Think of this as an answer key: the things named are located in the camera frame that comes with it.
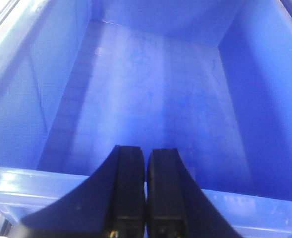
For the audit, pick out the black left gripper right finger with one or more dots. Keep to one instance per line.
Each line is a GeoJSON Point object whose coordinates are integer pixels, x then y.
{"type": "Point", "coordinates": [177, 207]}

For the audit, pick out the blue bin under left gripper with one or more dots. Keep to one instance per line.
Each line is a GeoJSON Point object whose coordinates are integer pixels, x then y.
{"type": "Point", "coordinates": [212, 78]}

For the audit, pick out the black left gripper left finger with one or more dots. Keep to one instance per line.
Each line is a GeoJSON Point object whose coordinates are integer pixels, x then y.
{"type": "Point", "coordinates": [108, 204]}

